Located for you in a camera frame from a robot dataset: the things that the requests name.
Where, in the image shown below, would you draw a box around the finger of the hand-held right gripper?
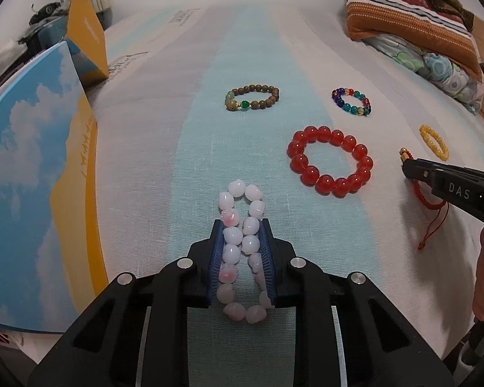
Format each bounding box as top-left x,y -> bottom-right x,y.
401,157 -> 438,183

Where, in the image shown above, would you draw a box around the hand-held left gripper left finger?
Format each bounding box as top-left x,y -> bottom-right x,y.
32,218 -> 227,387

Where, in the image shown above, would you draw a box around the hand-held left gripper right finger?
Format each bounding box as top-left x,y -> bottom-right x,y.
260,218 -> 454,387

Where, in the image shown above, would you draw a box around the pink bead bracelet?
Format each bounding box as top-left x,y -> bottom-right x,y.
218,179 -> 276,324

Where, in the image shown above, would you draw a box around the red cord bracelet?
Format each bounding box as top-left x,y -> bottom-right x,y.
399,149 -> 450,251

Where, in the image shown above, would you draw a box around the yellow bead bracelet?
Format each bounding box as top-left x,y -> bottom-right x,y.
419,125 -> 449,161

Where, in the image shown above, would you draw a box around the multicoloured glass bead bracelet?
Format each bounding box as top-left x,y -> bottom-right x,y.
331,87 -> 372,117

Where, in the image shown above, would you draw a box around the red bead bracelet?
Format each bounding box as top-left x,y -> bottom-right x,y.
287,126 -> 374,198

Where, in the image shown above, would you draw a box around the brown wooden bead bracelet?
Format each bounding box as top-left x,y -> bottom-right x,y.
224,84 -> 280,112

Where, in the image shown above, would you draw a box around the blue and yellow cardboard box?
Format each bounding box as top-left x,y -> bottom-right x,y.
0,0 -> 110,333

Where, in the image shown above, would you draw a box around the striped bed sheet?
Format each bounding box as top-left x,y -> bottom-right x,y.
8,3 -> 484,387

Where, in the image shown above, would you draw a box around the floral quilt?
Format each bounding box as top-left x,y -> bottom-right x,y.
365,34 -> 484,115

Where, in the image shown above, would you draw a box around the striped pillow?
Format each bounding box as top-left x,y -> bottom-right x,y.
344,0 -> 482,75

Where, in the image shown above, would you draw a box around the teal suitcase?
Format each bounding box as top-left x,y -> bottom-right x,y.
24,18 -> 71,49

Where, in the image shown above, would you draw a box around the white plastic bag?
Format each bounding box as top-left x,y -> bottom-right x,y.
0,38 -> 28,68

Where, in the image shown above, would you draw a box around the black items on suitcase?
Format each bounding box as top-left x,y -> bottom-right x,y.
28,2 -> 64,25

